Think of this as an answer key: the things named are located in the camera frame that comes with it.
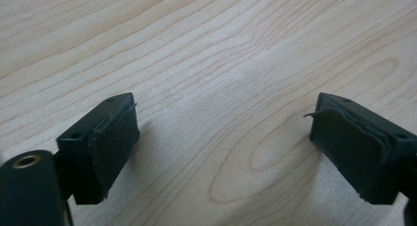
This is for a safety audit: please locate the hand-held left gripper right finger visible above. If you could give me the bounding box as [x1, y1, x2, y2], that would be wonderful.
[303, 91, 417, 206]

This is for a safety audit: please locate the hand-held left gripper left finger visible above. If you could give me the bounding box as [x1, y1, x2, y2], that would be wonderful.
[55, 91, 142, 206]

